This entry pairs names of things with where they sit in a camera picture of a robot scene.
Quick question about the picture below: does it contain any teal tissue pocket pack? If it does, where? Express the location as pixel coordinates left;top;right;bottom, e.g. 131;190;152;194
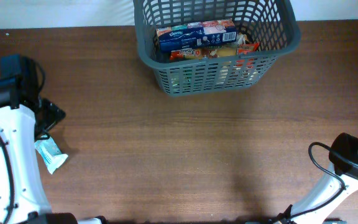
35;135;68;174

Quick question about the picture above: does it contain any Kleenex tissue multipack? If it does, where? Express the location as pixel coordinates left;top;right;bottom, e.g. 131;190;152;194
156;19;237;52

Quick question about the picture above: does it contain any San Remo spaghetti packet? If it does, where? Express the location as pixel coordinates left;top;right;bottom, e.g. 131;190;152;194
169;42;260;62

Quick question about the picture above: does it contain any grey plastic lattice basket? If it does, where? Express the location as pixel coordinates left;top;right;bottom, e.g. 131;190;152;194
133;0;301;96

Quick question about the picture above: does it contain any beige snack pouch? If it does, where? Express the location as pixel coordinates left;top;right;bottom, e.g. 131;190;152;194
235;32;250;45

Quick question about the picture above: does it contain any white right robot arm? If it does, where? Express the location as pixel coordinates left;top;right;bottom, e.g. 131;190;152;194
273;133;358;224

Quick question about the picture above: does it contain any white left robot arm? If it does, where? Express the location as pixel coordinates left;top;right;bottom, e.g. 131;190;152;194
0;55;81;224

